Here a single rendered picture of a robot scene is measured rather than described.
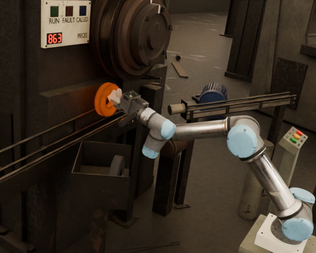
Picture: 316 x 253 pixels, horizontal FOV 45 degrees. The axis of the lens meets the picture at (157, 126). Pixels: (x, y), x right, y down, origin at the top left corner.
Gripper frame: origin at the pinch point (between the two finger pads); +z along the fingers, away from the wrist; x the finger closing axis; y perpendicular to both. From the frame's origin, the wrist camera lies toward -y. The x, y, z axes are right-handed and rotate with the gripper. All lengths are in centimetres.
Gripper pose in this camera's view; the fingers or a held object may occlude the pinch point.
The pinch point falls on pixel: (108, 95)
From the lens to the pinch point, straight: 174.2
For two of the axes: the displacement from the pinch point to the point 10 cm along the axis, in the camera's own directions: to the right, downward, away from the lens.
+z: -7.8, -5.2, 3.4
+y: 3.3, -8.1, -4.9
